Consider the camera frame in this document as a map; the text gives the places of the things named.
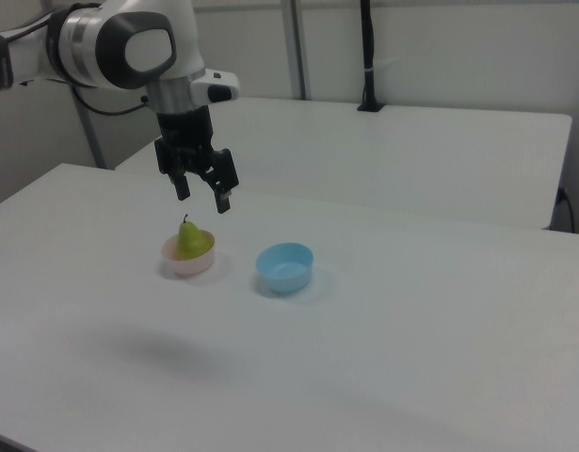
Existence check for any grey metal frame post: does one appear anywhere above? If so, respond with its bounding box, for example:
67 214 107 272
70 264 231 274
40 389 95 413
280 0 311 101

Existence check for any black pole with clamp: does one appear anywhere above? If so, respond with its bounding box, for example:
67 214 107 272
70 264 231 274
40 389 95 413
356 0 386 113

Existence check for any green pear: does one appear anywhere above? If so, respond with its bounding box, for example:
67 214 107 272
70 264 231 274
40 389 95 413
176 214 214 261

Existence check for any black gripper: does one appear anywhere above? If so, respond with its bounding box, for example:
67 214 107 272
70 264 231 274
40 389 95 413
153 105 239 216

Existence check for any pink plastic bowl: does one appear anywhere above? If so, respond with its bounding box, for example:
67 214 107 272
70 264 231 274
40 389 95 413
160 230 217 278

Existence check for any black wall cable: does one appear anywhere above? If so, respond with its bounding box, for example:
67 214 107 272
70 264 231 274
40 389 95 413
558 186 576 233

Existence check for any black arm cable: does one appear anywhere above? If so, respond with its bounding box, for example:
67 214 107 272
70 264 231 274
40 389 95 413
68 83 152 116

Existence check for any blue plastic bowl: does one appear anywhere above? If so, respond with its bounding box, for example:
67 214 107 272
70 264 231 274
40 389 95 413
255 241 314 296

